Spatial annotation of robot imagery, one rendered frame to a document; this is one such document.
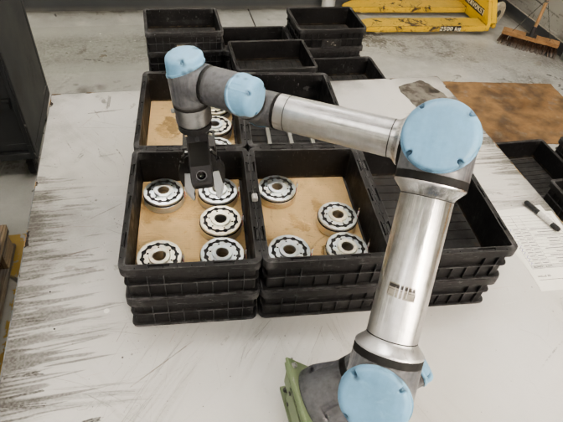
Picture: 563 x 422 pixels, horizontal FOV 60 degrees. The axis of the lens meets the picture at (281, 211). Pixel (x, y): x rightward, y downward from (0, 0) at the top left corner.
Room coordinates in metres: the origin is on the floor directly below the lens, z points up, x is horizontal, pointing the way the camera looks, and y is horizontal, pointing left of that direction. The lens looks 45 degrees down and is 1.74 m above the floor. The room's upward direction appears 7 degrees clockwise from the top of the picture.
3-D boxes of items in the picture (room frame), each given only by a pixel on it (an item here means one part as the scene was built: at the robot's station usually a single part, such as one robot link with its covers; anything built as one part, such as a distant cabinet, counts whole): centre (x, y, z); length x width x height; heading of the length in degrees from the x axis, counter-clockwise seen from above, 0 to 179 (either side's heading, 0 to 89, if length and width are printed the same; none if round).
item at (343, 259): (0.88, -0.08, 0.92); 0.40 x 0.30 x 0.02; 12
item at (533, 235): (1.03, -0.80, 0.70); 0.33 x 0.23 x 0.01; 18
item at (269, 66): (2.24, 0.14, 0.37); 0.40 x 0.30 x 0.45; 108
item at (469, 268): (0.94, -0.37, 0.87); 0.40 x 0.30 x 0.11; 12
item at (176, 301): (0.81, 0.21, 0.76); 0.40 x 0.30 x 0.12; 12
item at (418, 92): (1.82, -0.53, 0.71); 0.22 x 0.19 x 0.01; 18
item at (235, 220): (0.82, 0.15, 0.86); 0.10 x 0.10 x 0.01
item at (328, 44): (2.74, -0.12, 0.37); 0.40 x 0.30 x 0.45; 108
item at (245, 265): (0.81, 0.21, 0.92); 0.40 x 0.30 x 0.02; 12
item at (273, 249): (0.75, -0.03, 0.86); 0.10 x 0.10 x 0.01
